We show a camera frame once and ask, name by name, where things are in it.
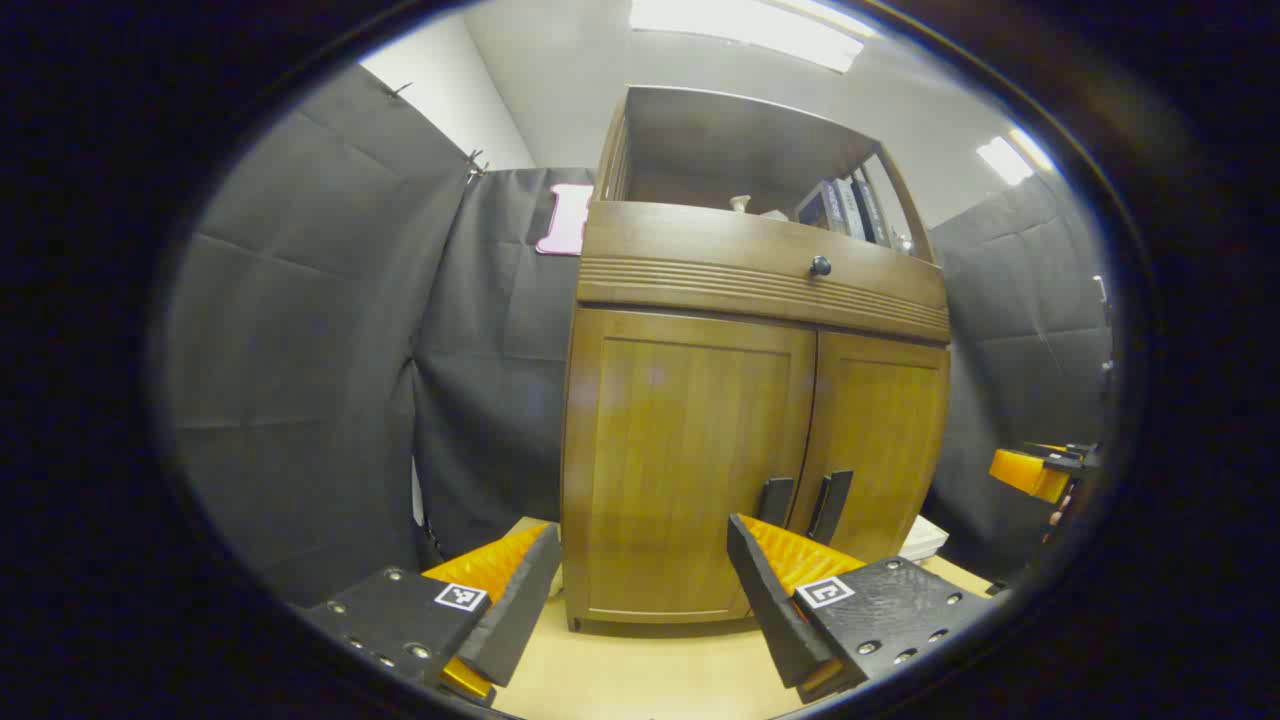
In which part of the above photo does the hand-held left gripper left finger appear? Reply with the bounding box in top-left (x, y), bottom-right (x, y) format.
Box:
top-left (300, 520), bottom-right (564, 709)

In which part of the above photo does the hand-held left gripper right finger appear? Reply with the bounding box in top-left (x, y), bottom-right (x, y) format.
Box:
top-left (726, 513), bottom-right (1001, 704)

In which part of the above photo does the black door handle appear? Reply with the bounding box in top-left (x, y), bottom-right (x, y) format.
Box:
top-left (757, 477), bottom-right (796, 529)
top-left (808, 470), bottom-right (854, 546)

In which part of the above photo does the wooden shoe cabinet door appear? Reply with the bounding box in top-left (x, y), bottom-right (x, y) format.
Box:
top-left (563, 307), bottom-right (818, 626)
top-left (785, 330), bottom-right (951, 566)

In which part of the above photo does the wooden double-door shoe cabinet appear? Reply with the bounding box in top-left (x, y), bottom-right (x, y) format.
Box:
top-left (560, 85), bottom-right (953, 638)

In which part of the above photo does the wooden cabinet drawer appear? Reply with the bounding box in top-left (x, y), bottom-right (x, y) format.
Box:
top-left (578, 200), bottom-right (951, 344)

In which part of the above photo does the ceiling light panel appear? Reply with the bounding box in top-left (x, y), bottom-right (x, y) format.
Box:
top-left (977, 128), bottom-right (1056, 187)
top-left (630, 0), bottom-right (867, 73)

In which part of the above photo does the dark book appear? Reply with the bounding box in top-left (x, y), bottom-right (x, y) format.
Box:
top-left (853, 175), bottom-right (893, 247)
top-left (795, 180), bottom-right (841, 233)

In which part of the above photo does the pale spine book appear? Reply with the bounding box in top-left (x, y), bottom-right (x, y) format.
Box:
top-left (833, 177), bottom-right (865, 241)

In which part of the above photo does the black backdrop cloth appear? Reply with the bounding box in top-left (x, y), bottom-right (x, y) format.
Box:
top-left (165, 60), bottom-right (1116, 606)

